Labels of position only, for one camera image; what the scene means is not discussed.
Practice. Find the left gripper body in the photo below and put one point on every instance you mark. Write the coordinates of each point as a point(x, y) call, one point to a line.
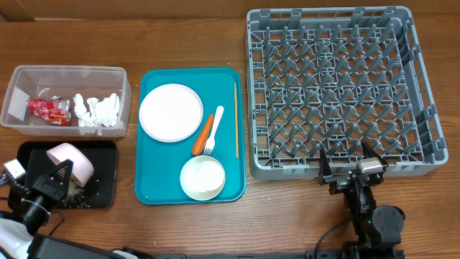
point(35, 210)

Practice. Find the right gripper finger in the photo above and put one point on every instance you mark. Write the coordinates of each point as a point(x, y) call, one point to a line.
point(324, 171)
point(368, 152)

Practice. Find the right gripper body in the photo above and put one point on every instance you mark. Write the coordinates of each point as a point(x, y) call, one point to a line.
point(338, 183)

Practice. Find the food scraps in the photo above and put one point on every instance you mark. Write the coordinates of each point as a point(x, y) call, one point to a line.
point(79, 197)

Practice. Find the pink bowl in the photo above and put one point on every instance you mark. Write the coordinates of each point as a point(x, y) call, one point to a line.
point(82, 167)

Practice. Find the red snack wrapper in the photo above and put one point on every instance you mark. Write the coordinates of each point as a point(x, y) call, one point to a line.
point(54, 111)

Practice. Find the white tissue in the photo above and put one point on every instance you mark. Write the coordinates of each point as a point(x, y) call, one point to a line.
point(81, 112)
point(104, 113)

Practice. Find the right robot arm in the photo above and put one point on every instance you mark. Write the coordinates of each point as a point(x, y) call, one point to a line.
point(378, 228)

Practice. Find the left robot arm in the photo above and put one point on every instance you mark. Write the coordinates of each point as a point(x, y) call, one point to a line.
point(19, 228)

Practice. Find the grey dishwasher rack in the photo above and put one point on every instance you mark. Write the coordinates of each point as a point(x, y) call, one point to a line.
point(329, 80)

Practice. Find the black plastic tray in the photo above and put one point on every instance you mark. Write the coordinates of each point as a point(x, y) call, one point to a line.
point(103, 154)

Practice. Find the clear plastic bin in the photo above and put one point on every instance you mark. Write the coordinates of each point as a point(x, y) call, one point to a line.
point(65, 81)

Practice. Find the wooden chopstick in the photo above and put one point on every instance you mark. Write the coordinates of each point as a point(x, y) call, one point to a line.
point(236, 120)

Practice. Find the white plastic fork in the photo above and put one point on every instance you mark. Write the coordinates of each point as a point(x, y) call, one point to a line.
point(210, 142)

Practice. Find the white bowl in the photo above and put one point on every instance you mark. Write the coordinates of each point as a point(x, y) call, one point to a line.
point(202, 178)

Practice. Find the orange carrot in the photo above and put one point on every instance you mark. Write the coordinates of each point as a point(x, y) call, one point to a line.
point(200, 142)

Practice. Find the teal serving tray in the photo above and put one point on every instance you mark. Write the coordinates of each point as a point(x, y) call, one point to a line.
point(158, 164)

